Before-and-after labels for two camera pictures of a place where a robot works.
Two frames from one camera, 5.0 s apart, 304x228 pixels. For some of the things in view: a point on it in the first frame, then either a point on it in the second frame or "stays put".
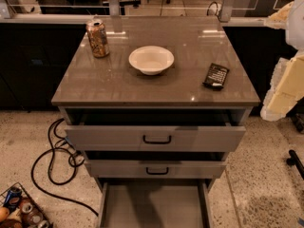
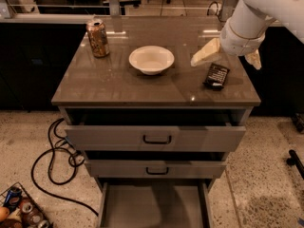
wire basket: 17,210 stays put
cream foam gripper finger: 278,19 → 241,35
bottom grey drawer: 155,203 stays put
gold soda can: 98,37 stays put
